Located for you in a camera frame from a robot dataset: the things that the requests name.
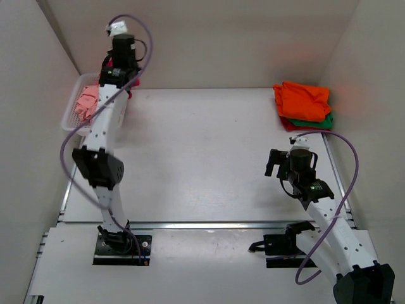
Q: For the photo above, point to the white plastic basket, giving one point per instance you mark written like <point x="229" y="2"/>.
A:
<point x="73" y="107"/>

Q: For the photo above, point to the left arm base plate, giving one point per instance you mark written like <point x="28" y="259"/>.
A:
<point x="123" y="253"/>

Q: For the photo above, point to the green folded t shirt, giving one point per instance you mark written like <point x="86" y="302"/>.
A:
<point x="327" y="123"/>

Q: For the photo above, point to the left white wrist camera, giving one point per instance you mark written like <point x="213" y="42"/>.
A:
<point x="116" y="28"/>

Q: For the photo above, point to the red folded t shirt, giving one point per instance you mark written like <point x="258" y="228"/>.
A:
<point x="290" y="127"/>

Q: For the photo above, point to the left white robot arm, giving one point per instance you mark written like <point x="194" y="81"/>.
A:
<point x="95" y="159"/>

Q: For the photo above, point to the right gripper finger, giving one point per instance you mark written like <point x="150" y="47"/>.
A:
<point x="278" y="155"/>
<point x="270" y="166"/>

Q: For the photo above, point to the aluminium table rail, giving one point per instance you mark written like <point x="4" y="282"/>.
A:
<point x="208" y="225"/>

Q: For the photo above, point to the orange folded t shirt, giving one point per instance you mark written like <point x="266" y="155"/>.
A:
<point x="302" y="102"/>

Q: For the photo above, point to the pink t shirt in basket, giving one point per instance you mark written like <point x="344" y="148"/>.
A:
<point x="87" y="102"/>

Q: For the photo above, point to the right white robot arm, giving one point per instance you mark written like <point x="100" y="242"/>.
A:
<point x="355" y="274"/>

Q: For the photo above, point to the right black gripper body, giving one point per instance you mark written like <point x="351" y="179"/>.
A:
<point x="284" y="172"/>

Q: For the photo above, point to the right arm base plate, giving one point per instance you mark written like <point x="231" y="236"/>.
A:
<point x="281" y="250"/>

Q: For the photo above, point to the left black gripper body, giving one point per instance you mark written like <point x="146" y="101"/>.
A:
<point x="113" y="47"/>

